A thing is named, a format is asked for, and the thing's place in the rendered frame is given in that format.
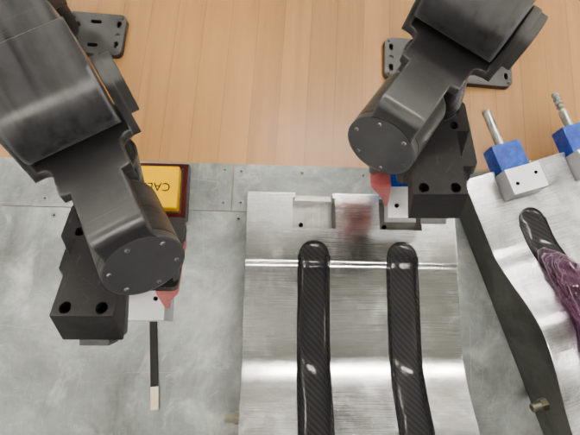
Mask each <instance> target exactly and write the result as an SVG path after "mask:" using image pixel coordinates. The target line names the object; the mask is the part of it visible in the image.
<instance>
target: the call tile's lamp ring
mask: <svg viewBox="0 0 580 435"><path fill-rule="evenodd" d="M141 166H164V167H180V169H183V181H182V194H181V207H180V213H167V216H168V217H169V218H186V194H187V181H188V168H189V165H188V164H160V163H141Z"/></svg>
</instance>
